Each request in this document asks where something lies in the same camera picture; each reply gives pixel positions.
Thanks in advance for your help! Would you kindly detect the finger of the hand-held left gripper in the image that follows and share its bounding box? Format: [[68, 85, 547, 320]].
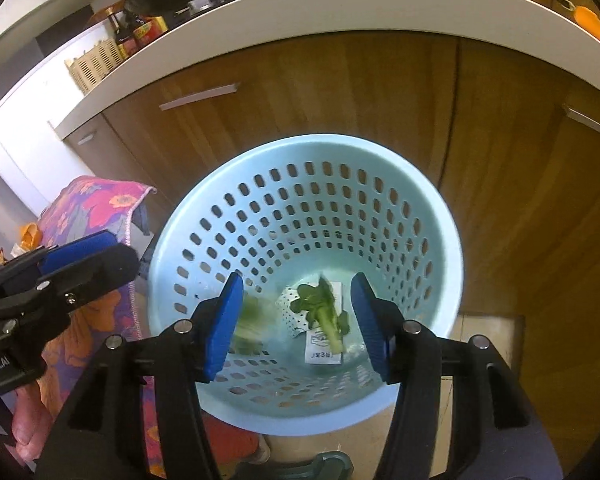
[[0, 230, 120, 306], [0, 245, 141, 328]]

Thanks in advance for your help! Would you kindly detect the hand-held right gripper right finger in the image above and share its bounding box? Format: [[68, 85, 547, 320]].
[[350, 272, 566, 480]]

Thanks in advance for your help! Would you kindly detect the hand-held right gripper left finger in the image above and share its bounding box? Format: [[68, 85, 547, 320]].
[[35, 272, 245, 480]]

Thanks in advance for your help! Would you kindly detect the blurred green vegetable leaf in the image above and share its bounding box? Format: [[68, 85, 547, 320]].
[[232, 295, 267, 356]]

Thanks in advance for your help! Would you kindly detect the light blue perforated waste basket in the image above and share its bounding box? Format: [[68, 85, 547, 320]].
[[145, 135, 465, 436]]

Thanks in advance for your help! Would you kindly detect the green bok choy piece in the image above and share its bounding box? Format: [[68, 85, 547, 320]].
[[290, 275, 352, 353]]

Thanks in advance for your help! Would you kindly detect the floral purple orange cloth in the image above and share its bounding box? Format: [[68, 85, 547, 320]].
[[10, 175, 261, 478]]

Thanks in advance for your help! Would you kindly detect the orange peel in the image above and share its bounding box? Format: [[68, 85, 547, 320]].
[[575, 6, 600, 43], [20, 222, 44, 251]]

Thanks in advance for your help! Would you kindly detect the white printed packet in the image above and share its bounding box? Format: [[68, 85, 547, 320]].
[[304, 282, 345, 365]]

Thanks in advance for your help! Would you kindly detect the white perforated foil piece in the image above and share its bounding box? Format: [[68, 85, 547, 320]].
[[275, 287, 312, 338]]

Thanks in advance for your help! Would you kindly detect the beige slotted utensil basket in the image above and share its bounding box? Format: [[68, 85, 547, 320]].
[[65, 37, 128, 95]]

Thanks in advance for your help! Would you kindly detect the dark soy sauce bottle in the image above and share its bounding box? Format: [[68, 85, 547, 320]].
[[114, 10, 137, 58]]

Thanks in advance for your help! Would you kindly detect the red label sauce bottle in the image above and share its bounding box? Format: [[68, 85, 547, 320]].
[[130, 15, 169, 51]]

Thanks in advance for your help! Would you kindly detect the long silver cabinet handle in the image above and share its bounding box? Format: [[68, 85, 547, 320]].
[[159, 82, 240, 111]]

